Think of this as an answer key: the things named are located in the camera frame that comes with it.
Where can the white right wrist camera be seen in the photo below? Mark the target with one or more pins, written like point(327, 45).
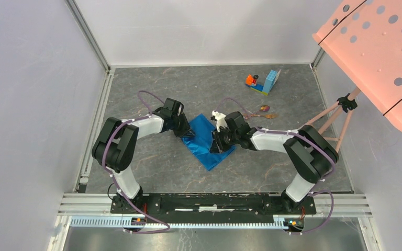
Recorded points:
point(219, 119)

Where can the toy brick set colourful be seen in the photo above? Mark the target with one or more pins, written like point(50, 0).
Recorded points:
point(252, 82)

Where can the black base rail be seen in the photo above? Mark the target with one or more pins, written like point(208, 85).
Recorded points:
point(162, 212)

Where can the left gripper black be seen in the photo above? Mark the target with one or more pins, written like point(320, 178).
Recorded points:
point(186, 130)

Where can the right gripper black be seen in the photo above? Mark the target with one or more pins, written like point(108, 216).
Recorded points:
point(217, 146)

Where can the iridescent spoon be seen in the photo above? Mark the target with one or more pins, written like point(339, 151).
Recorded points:
point(263, 108)

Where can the blue cloth napkin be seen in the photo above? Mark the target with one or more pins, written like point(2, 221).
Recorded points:
point(199, 145)

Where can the pink perforated music stand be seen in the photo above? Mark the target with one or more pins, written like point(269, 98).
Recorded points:
point(364, 39)

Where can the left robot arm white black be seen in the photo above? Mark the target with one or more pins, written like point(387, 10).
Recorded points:
point(115, 145)

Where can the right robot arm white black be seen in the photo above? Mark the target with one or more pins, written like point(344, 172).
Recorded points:
point(311, 154)

